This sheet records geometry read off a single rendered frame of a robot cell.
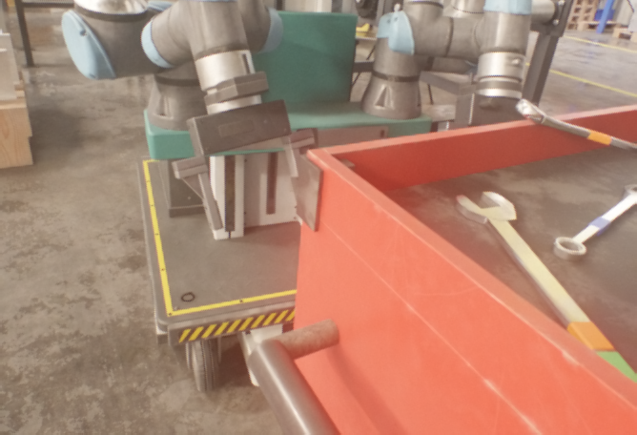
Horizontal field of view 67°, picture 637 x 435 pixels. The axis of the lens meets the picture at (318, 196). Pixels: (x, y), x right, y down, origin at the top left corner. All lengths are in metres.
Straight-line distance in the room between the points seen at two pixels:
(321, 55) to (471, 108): 0.49
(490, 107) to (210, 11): 0.45
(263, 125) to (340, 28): 0.59
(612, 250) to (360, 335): 0.19
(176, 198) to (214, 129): 0.84
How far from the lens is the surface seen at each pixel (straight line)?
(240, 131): 0.66
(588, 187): 0.50
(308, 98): 1.23
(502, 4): 0.90
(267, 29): 0.83
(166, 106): 1.03
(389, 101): 1.17
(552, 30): 2.94
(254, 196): 1.39
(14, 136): 2.69
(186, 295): 1.19
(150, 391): 1.44
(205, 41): 0.66
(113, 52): 0.92
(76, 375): 1.52
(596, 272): 0.36
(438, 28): 0.96
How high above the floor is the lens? 1.08
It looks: 28 degrees down
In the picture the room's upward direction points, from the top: 5 degrees clockwise
